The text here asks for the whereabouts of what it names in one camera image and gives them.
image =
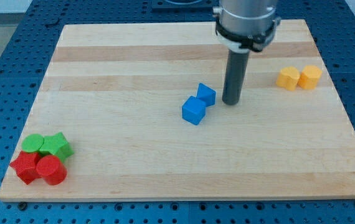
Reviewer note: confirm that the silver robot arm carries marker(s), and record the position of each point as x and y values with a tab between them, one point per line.
246	25

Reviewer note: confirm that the green star block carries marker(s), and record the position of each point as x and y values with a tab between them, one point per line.
56	145

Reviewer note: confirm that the red star block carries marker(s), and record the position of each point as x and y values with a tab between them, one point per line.
25	166

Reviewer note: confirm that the blue cube block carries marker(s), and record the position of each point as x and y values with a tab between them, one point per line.
193	110

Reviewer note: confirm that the blue triangular block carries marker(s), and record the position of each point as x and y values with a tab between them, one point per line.
206	94

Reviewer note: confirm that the wooden board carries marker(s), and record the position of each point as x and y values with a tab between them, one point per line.
116	91

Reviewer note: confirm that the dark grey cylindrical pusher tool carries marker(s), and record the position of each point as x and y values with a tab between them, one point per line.
234	77

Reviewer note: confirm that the yellow heart block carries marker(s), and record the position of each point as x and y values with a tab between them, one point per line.
288	78

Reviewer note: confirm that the yellow hexagon block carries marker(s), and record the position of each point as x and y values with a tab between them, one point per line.
309	77

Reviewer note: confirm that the red cylinder block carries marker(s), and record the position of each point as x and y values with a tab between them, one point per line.
51	170

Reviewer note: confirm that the green cylinder block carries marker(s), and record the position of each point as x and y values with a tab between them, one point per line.
32	143

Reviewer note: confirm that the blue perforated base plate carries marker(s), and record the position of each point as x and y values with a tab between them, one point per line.
27	55

